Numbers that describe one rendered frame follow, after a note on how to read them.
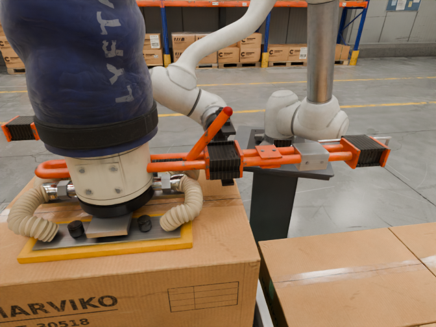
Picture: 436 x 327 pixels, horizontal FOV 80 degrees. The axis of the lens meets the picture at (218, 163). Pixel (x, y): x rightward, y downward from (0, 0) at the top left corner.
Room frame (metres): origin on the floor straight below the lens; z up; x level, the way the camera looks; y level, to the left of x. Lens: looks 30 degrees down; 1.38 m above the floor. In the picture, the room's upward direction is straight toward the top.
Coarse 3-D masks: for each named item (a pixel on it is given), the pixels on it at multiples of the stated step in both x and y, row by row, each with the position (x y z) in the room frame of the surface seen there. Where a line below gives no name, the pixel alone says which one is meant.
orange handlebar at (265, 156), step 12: (156, 156) 0.53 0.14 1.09; (168, 156) 0.53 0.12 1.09; (180, 156) 0.54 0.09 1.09; (252, 156) 0.56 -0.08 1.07; (264, 156) 0.52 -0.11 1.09; (276, 156) 0.52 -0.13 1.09; (288, 156) 0.53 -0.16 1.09; (336, 156) 0.54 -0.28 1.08; (348, 156) 0.54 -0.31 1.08; (36, 168) 0.48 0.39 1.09; (48, 168) 0.49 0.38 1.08; (60, 168) 0.47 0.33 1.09; (156, 168) 0.49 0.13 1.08; (168, 168) 0.49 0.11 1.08; (180, 168) 0.49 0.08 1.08; (192, 168) 0.50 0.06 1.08; (204, 168) 0.50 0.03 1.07; (264, 168) 0.52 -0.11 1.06
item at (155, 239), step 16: (64, 224) 0.43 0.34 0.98; (80, 224) 0.40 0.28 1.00; (144, 224) 0.41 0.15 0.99; (32, 240) 0.39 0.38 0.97; (64, 240) 0.38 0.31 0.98; (80, 240) 0.38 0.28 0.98; (96, 240) 0.38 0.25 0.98; (112, 240) 0.38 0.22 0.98; (128, 240) 0.38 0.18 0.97; (144, 240) 0.39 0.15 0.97; (160, 240) 0.39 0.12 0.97; (176, 240) 0.39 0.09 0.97; (192, 240) 0.39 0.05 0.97; (32, 256) 0.35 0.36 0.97; (48, 256) 0.35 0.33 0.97; (64, 256) 0.35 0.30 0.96; (80, 256) 0.35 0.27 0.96; (96, 256) 0.36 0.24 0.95
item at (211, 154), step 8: (208, 144) 0.57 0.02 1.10; (216, 144) 0.58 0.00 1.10; (224, 144) 0.58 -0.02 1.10; (232, 144) 0.58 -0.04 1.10; (208, 152) 0.54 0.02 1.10; (216, 152) 0.54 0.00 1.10; (224, 152) 0.54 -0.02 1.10; (232, 152) 0.54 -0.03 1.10; (240, 152) 0.51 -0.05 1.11; (208, 160) 0.49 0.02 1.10; (216, 160) 0.49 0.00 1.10; (224, 160) 0.49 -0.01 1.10; (232, 160) 0.49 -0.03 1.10; (240, 160) 0.49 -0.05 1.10; (208, 168) 0.49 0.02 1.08; (216, 168) 0.49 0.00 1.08; (224, 168) 0.50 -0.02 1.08; (232, 168) 0.50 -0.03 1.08; (240, 168) 0.50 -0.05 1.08; (208, 176) 0.49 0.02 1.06; (216, 176) 0.49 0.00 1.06; (224, 176) 0.49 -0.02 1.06; (232, 176) 0.49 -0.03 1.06; (240, 176) 0.50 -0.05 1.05
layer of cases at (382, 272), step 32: (416, 224) 0.88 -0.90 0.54; (288, 256) 0.70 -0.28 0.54; (320, 256) 0.70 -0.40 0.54; (352, 256) 0.70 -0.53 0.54; (384, 256) 0.70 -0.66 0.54; (416, 256) 0.71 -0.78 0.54; (288, 288) 0.57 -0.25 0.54; (320, 288) 0.57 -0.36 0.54; (352, 288) 0.57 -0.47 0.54; (384, 288) 0.57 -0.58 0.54; (416, 288) 0.57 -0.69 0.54; (288, 320) 0.46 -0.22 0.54; (320, 320) 0.46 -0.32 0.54; (352, 320) 0.46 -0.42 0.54; (384, 320) 0.46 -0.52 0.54; (416, 320) 0.46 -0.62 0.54
